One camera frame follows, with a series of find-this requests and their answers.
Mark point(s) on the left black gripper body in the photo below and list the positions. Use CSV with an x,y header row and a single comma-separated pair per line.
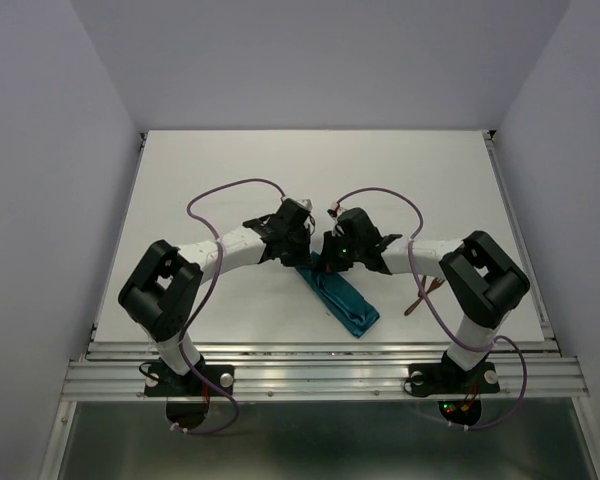
x,y
296,253

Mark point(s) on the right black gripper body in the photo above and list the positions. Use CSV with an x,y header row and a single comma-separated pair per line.
x,y
339,253

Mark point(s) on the teal cloth napkin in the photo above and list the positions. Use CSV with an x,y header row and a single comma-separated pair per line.
x,y
342,300

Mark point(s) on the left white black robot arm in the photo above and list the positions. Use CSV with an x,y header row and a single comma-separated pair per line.
x,y
159,294

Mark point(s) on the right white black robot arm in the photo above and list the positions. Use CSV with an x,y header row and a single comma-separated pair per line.
x,y
486,282

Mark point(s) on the brown wooden fork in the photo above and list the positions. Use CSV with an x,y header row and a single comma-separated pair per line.
x,y
430,285

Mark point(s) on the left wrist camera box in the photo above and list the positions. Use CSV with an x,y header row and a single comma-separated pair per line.
x,y
294,213

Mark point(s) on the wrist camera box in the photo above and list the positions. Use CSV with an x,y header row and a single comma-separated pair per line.
x,y
294,213
356,225

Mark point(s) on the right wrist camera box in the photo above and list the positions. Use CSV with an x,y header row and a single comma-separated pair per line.
x,y
356,225

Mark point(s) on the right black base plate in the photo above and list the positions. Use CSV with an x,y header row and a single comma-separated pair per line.
x,y
426,379

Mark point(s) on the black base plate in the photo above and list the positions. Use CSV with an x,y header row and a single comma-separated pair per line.
x,y
426,379
161,382

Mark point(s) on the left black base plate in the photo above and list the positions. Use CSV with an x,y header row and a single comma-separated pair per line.
x,y
161,382

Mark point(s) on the aluminium frame rail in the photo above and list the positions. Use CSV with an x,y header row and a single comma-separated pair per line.
x,y
313,371

